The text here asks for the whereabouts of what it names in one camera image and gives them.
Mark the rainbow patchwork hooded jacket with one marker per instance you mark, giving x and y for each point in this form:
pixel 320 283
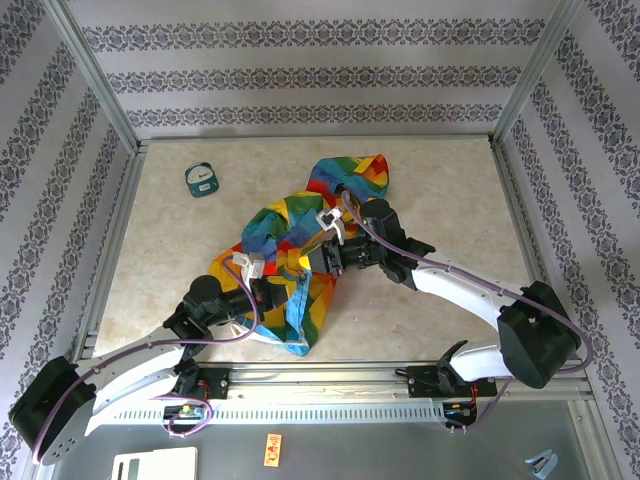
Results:
pixel 285 230

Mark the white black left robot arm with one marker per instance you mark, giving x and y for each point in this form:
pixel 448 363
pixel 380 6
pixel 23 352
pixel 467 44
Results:
pixel 130 360

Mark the small teal scale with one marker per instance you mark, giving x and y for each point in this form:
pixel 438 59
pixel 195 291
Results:
pixel 201 179

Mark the orange printed card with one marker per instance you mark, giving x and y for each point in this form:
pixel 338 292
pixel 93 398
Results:
pixel 273 450

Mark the white flat device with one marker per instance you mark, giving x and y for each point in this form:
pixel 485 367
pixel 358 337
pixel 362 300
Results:
pixel 160 465

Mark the grey metal shelf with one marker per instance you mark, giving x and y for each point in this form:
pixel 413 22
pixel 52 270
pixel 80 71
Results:
pixel 400 450

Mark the grey-blue plastic clip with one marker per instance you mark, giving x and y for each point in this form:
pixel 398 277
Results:
pixel 542 462

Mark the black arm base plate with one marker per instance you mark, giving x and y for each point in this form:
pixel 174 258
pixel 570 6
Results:
pixel 425 382
pixel 217 382

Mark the aluminium frame crossbar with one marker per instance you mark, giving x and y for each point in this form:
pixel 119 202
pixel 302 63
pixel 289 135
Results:
pixel 315 139

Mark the aluminium mounting rail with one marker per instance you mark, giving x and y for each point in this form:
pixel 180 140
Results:
pixel 320 380

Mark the aluminium table side rail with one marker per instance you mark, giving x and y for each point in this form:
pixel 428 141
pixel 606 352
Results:
pixel 117 235
pixel 525 240

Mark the aluminium frame post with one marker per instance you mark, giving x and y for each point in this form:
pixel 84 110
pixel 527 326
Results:
pixel 535 75
pixel 92 75

